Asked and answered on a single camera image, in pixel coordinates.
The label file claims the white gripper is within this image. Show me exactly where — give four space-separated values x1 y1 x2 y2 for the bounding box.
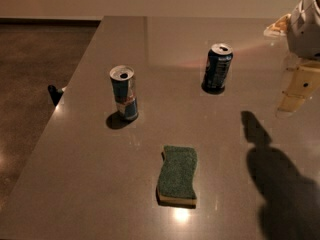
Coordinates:
264 0 320 113

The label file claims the green and yellow sponge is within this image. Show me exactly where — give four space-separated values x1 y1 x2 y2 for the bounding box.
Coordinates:
157 145 198 207

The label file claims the dark blue soda can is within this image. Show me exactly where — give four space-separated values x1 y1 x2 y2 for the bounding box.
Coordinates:
202 43 233 94

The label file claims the silver blue energy drink can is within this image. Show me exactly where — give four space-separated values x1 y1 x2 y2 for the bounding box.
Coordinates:
109 65 138 121

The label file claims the black object at table edge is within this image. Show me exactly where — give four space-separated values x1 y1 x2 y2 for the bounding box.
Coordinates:
48 85 64 106

